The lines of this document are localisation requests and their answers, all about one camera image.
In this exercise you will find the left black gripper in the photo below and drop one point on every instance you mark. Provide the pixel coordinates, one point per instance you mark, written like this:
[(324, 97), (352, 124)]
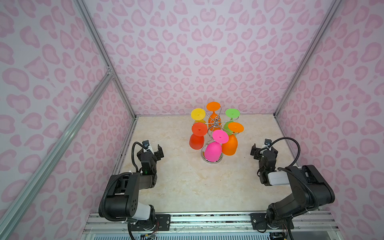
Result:
[(151, 154)]

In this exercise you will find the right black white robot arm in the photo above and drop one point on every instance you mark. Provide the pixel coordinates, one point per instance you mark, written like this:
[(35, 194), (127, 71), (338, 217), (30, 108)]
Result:
[(309, 189)]

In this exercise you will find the yellow wine glass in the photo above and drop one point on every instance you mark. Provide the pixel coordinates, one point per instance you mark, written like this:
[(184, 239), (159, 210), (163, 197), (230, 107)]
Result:
[(198, 115)]

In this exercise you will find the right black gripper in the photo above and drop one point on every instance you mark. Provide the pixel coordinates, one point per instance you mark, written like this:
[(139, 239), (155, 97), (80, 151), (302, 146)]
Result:
[(264, 154)]

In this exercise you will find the orange wine glass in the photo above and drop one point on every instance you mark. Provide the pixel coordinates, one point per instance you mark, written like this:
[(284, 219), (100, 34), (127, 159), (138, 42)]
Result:
[(214, 121), (230, 147)]

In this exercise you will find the green wine glass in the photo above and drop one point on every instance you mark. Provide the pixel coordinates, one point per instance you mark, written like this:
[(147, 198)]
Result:
[(233, 114)]

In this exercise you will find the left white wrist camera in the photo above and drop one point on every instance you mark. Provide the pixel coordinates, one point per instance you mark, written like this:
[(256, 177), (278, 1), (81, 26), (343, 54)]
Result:
[(147, 146)]

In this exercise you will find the right corner aluminium post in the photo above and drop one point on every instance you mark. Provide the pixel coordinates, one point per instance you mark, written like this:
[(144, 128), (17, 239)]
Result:
[(314, 44)]

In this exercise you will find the red wine glass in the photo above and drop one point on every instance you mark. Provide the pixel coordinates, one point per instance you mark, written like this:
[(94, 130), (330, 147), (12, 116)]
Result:
[(197, 139)]

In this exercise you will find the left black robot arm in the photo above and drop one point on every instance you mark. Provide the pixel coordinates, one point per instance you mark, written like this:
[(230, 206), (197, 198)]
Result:
[(120, 200)]

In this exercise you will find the left diagonal aluminium strut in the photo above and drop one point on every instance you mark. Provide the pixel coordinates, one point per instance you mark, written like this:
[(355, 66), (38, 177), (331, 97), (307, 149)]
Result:
[(20, 205)]

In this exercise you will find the left corner aluminium post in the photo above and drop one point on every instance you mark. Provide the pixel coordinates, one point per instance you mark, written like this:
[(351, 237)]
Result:
[(91, 27)]

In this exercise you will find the pink wine glass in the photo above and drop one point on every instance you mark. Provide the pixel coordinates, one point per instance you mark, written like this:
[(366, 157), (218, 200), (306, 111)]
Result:
[(214, 150)]

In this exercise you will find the chrome wire glass rack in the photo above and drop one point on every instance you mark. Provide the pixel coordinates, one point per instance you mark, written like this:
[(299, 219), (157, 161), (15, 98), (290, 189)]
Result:
[(209, 140)]

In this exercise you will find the corner aluminium post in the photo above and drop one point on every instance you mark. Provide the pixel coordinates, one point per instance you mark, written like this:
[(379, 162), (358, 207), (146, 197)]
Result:
[(314, 44), (91, 27)]

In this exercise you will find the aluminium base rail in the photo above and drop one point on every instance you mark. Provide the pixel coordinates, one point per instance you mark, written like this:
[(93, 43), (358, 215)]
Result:
[(319, 225)]

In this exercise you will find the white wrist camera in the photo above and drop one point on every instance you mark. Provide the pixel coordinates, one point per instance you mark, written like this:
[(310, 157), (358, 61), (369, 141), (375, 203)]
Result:
[(147, 146), (267, 143)]

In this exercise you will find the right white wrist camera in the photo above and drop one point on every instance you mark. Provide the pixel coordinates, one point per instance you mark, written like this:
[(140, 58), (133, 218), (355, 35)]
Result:
[(267, 143)]

